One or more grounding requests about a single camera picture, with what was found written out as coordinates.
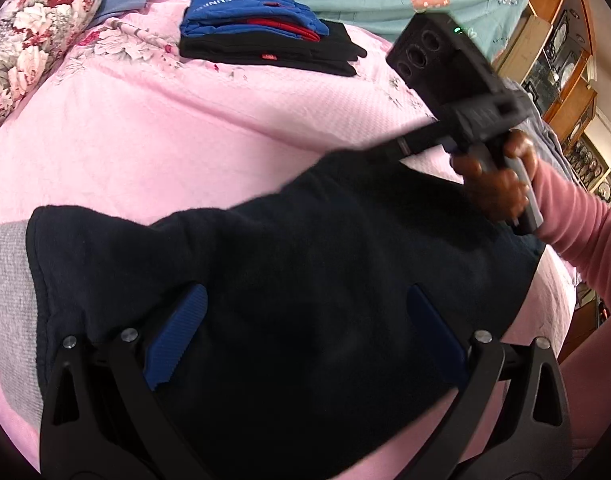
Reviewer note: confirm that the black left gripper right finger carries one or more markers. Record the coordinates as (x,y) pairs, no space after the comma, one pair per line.
(509,418)

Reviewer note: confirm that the floral rolled quilt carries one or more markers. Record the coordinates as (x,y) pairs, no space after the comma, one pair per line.
(34,35)

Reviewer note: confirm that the grey crumpled garment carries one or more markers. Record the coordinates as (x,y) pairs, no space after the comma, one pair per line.
(543,137)

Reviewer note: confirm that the pink bed sheet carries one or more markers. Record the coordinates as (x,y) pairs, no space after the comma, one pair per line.
(125,127)

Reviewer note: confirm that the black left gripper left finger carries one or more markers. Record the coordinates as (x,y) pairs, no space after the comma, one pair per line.
(101,419)

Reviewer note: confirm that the wooden display cabinet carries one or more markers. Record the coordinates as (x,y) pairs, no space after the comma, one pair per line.
(551,54)

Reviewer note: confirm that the navy pants with grey lining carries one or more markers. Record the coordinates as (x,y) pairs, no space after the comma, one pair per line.
(303,363)

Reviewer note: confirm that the pink sleeved right forearm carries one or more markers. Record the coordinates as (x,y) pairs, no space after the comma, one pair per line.
(578,226)

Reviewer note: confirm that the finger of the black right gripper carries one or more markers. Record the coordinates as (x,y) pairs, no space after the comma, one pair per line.
(415,142)

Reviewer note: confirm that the folded blue garment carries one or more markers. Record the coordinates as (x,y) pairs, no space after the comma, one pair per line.
(287,18)

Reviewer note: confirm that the folded black garment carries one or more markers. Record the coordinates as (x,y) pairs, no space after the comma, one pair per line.
(333,54)

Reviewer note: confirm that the right hand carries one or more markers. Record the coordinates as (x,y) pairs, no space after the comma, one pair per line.
(501,193)

